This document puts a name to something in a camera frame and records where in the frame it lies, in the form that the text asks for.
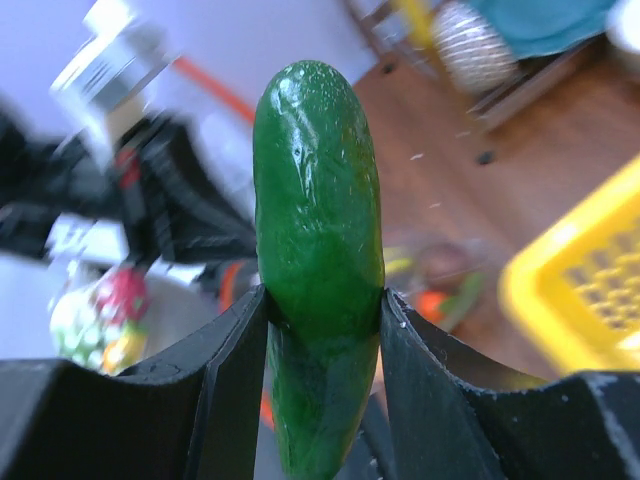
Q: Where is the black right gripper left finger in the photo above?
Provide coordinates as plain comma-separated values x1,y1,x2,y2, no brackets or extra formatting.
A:
1,287,267,479

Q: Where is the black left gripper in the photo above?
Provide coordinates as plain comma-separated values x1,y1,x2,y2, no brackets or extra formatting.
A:
1,105,256,265

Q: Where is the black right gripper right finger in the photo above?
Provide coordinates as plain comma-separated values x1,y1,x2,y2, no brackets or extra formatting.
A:
381,291,639,479

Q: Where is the green cucumber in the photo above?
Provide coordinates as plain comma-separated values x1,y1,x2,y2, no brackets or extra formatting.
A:
253,60,385,479

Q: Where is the orange carrot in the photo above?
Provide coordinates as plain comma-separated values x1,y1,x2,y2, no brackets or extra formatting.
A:
417,274,486,331

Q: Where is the clear zip bag orange zipper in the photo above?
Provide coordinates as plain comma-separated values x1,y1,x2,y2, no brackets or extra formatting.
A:
206,234,486,431

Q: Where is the spare zip bag orange zipper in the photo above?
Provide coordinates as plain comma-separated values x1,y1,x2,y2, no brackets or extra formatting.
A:
172,55,255,127

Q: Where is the yellow plastic basket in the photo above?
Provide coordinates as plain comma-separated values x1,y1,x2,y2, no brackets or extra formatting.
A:
498,159,639,374

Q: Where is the metal dish rack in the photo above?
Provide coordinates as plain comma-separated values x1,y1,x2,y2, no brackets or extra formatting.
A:
341,1,604,134

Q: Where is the grey patterned bowl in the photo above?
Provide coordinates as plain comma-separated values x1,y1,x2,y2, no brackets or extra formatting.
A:
433,1,517,95

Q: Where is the white bowl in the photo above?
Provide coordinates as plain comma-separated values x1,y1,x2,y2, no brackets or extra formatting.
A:
606,0,639,69

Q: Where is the teal scalloped plate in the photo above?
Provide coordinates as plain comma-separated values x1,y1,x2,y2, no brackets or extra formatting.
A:
470,0,615,60

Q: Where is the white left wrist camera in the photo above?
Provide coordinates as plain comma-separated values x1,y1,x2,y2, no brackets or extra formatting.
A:
50,1,169,166

